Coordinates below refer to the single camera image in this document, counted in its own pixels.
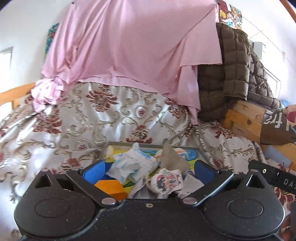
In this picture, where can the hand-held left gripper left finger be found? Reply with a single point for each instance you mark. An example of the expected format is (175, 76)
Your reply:
(93, 173)

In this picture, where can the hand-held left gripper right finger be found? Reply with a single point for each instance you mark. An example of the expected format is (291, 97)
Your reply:
(204, 171)

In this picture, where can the grey tray with colourful picture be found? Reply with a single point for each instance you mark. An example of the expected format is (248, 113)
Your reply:
(192, 154)

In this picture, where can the orange plastic cup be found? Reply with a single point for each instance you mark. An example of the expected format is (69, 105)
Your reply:
(111, 188)

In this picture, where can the white blue tissue packet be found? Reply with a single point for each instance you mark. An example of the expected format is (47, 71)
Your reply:
(126, 160)

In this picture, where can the sparkly cartoon character pouch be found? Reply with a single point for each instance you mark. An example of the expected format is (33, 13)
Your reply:
(165, 183)

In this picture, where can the olive cloth with white print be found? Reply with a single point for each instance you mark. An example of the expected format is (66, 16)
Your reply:
(277, 132)

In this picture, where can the floral satin blanket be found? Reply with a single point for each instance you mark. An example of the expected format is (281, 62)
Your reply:
(76, 129)

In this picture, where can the colourful patterned cloth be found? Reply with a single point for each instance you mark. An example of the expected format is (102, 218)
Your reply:
(291, 113)

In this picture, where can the brown quilted jacket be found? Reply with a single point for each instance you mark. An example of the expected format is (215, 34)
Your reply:
(231, 69)

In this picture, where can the white air conditioner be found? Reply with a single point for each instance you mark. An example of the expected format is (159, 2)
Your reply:
(259, 48)

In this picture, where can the pink hanging sheet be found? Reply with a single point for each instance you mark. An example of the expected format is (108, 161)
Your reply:
(129, 46)

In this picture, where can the white framed window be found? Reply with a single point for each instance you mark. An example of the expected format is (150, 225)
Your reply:
(5, 60)

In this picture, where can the wooden bed rail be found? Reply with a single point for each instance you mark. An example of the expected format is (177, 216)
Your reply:
(16, 92)

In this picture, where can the teal wall poster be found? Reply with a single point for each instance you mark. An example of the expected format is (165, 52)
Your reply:
(51, 34)

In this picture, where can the colourful cartoon wall poster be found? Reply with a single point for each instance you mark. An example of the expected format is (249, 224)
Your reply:
(232, 15)

